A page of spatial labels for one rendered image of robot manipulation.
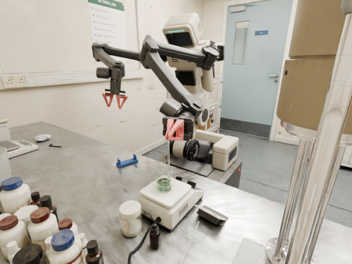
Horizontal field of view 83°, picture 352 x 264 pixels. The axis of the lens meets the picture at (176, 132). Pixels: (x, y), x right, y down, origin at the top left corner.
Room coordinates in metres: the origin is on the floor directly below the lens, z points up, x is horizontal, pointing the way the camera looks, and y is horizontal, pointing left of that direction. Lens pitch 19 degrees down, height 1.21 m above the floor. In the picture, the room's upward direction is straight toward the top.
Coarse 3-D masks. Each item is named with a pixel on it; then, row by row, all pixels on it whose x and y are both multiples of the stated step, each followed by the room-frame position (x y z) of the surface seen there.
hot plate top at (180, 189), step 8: (152, 184) 0.54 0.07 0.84; (176, 184) 0.54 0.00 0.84; (184, 184) 0.54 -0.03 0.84; (144, 192) 0.50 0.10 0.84; (152, 192) 0.50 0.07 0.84; (176, 192) 0.50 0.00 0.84; (184, 192) 0.50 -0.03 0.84; (152, 200) 0.48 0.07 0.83; (160, 200) 0.47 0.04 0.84; (168, 200) 0.47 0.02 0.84; (176, 200) 0.47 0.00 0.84
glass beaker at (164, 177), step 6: (156, 168) 0.53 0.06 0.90; (162, 168) 0.55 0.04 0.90; (156, 174) 0.51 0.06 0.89; (162, 174) 0.50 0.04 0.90; (168, 174) 0.50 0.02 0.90; (156, 180) 0.51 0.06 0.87; (162, 180) 0.50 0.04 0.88; (168, 180) 0.50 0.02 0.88; (156, 186) 0.52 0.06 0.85; (162, 186) 0.50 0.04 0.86; (168, 186) 0.50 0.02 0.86; (162, 192) 0.50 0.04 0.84; (168, 192) 0.50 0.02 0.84
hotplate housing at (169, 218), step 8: (192, 192) 0.53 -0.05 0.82; (200, 192) 0.57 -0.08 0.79; (144, 200) 0.50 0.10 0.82; (184, 200) 0.50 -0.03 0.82; (192, 200) 0.53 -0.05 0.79; (144, 208) 0.49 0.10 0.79; (152, 208) 0.47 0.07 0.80; (160, 208) 0.46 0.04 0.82; (168, 208) 0.45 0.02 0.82; (176, 208) 0.46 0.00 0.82; (184, 208) 0.49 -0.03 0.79; (152, 216) 0.47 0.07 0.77; (160, 216) 0.46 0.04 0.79; (168, 216) 0.44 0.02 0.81; (176, 216) 0.45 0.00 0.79; (160, 224) 0.46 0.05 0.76; (168, 224) 0.44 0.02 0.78; (176, 224) 0.45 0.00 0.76
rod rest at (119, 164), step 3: (135, 156) 0.86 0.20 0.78; (117, 159) 0.83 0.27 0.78; (129, 159) 0.87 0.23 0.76; (132, 159) 0.87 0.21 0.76; (135, 159) 0.86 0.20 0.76; (117, 162) 0.84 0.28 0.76; (120, 162) 0.84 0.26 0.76; (123, 162) 0.84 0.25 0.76; (126, 162) 0.84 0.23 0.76; (129, 162) 0.84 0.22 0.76; (132, 162) 0.85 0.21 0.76; (117, 165) 0.82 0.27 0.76; (120, 165) 0.81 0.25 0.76; (123, 165) 0.82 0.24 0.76; (126, 165) 0.83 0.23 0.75
